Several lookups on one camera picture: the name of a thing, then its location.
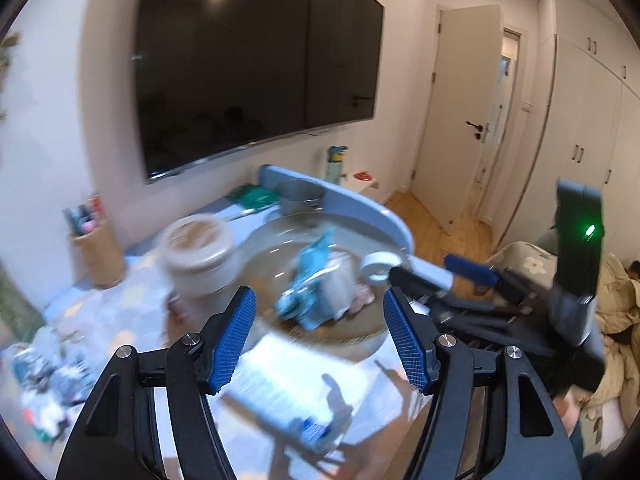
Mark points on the white door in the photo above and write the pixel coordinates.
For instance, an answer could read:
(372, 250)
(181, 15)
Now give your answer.
(450, 110)

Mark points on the pile of small packets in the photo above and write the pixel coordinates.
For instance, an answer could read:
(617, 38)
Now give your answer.
(45, 385)

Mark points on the green water bottle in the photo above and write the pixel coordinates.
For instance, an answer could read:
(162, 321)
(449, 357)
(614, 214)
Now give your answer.
(336, 165)

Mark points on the beige floral blanket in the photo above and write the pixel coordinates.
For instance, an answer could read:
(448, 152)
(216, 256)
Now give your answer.
(620, 310)

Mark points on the pink package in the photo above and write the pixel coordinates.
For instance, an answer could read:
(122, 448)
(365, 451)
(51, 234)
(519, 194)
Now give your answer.
(362, 297)

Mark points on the wooden pen holder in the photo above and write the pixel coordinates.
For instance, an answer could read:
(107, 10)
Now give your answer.
(100, 255)

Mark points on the blue white tissue box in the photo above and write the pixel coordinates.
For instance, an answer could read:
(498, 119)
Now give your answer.
(290, 385)

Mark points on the white low shelf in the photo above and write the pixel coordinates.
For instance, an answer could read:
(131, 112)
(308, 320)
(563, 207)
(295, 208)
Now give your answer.
(367, 187)

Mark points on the light blue desk rim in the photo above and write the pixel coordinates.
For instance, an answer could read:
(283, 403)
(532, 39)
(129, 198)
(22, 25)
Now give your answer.
(365, 205)

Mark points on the white wardrobe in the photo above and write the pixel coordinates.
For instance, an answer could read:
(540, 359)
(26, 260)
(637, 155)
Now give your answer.
(575, 110)

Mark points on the green package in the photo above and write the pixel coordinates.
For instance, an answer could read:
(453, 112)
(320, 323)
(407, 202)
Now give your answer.
(255, 195)

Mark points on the small red item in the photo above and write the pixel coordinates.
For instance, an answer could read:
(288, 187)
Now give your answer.
(362, 176)

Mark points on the black television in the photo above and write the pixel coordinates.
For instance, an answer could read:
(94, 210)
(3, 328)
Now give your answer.
(250, 60)

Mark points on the beige cylindrical jar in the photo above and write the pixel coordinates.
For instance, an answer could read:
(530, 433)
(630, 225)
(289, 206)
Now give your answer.
(200, 260)

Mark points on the white paper bag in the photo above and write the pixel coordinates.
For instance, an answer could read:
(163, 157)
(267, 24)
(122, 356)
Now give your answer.
(342, 285)

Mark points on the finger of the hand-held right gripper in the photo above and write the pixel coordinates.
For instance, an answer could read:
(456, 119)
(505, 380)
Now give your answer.
(467, 266)
(415, 285)

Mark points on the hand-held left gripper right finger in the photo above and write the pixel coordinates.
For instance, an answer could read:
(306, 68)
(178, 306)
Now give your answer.
(405, 340)

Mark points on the round brown glass plate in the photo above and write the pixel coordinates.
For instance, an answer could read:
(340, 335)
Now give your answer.
(265, 270)

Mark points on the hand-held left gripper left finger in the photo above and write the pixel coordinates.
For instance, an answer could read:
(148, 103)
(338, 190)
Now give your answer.
(235, 340)

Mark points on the blue crumpled packet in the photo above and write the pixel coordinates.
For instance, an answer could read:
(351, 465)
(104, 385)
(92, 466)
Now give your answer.
(305, 280)

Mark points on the white tape roll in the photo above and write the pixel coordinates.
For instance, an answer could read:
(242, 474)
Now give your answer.
(380, 265)

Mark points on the bunch of pens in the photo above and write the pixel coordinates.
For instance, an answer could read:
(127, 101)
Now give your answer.
(82, 215)

